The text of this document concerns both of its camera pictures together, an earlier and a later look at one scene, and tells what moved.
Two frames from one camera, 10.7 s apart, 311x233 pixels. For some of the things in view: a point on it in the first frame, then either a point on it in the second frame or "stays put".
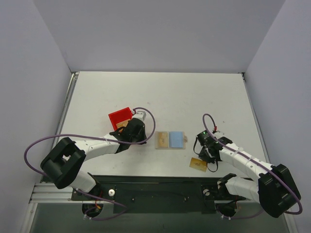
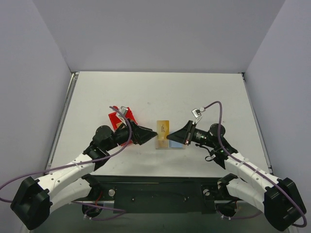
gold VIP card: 163,140 stays put
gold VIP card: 198,164 to 163,129
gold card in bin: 122,124 stays put
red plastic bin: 122,115 stays put
